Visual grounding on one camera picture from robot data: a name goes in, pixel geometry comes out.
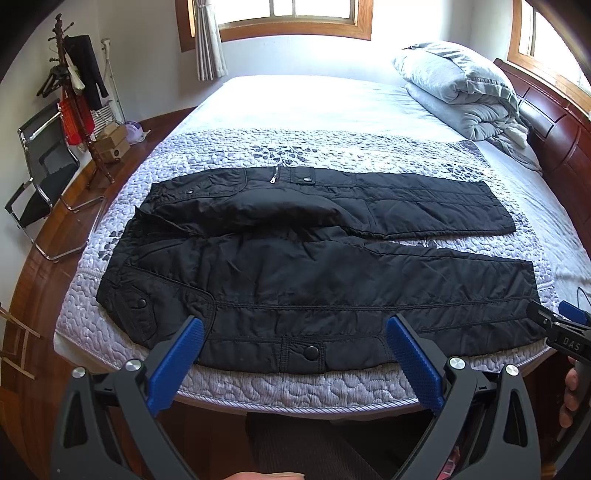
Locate right hand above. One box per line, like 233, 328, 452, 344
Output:
559, 357, 580, 429

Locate black garment on rack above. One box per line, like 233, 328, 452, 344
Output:
63, 35, 109, 111

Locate light wooden chair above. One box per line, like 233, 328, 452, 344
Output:
0, 306, 42, 381

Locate wooden framed side window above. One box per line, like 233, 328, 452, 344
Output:
508, 1, 590, 115

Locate cardboard boxes stack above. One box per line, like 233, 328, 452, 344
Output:
94, 122, 130, 163

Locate white purple small appliance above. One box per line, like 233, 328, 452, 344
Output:
123, 121, 150, 146

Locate red garment on rack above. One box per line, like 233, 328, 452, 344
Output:
59, 95, 95, 146

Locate wooden coat rack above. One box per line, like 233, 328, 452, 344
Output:
38, 13, 114, 187

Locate quilted grey mattress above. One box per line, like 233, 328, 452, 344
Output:
54, 76, 590, 417

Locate dark wooden headboard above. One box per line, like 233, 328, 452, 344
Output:
494, 58, 591, 249

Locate white curtain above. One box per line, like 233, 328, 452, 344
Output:
192, 0, 228, 82

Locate black padded pants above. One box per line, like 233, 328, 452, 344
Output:
96, 167, 542, 374

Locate folded grey duvet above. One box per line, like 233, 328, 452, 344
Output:
394, 41, 542, 173

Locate black mesh cantilever chair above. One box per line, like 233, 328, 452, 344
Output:
5, 100, 105, 263

